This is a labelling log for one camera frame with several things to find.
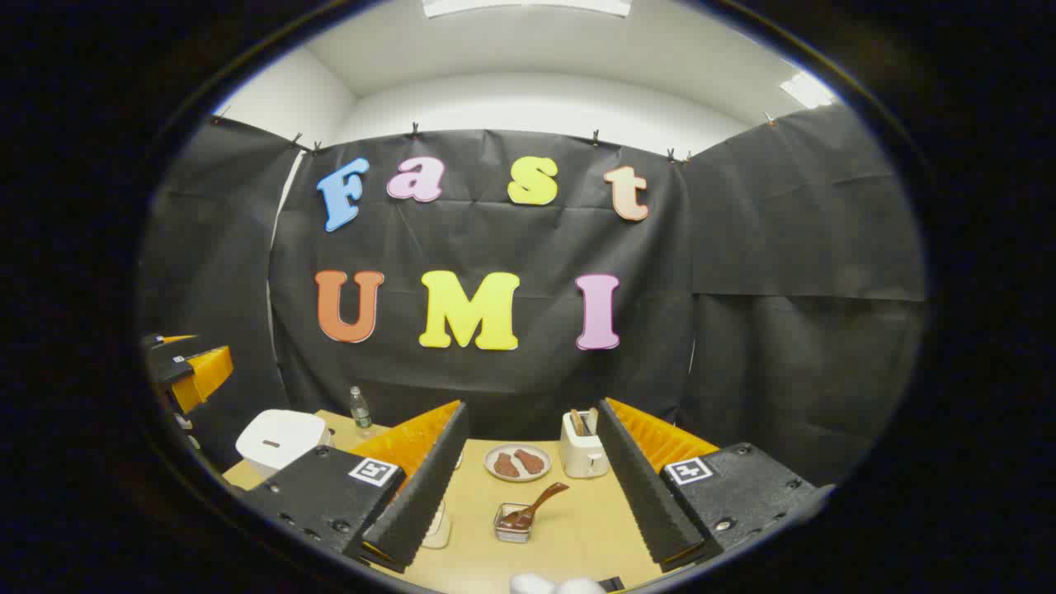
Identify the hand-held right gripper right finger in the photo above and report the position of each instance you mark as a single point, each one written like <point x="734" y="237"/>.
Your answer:
<point x="639" y="487"/>

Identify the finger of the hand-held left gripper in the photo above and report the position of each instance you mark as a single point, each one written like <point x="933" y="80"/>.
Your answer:
<point x="169" y="340"/>
<point x="206" y="371"/>

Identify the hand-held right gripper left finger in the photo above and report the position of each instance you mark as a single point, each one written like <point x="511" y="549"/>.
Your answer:
<point x="421" y="487"/>

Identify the white rice cooker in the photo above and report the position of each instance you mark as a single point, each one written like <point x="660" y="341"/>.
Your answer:
<point x="280" y="437"/>

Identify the brown wooden spoon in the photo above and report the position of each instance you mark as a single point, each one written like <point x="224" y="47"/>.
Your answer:
<point x="540" y="502"/>

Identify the white toaster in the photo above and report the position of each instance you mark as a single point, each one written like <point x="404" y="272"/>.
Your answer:
<point x="582" y="458"/>

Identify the toasted bread slice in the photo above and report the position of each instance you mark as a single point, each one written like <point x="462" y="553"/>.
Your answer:
<point x="577" y="422"/>
<point x="592" y="419"/>

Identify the brown meat piece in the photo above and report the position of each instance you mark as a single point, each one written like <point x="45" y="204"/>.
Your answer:
<point x="530" y="460"/>
<point x="506" y="466"/>

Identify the clear water bottle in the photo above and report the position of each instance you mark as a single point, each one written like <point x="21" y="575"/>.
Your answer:
<point x="360" y="414"/>

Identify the white round plate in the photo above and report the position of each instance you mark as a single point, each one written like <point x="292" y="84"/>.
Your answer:
<point x="518" y="477"/>

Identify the black backdrop cloth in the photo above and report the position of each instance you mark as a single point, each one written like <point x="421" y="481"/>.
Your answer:
<point x="742" y="247"/>

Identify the ceiling light panel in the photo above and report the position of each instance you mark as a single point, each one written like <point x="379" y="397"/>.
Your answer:
<point x="528" y="7"/>
<point x="807" y="91"/>

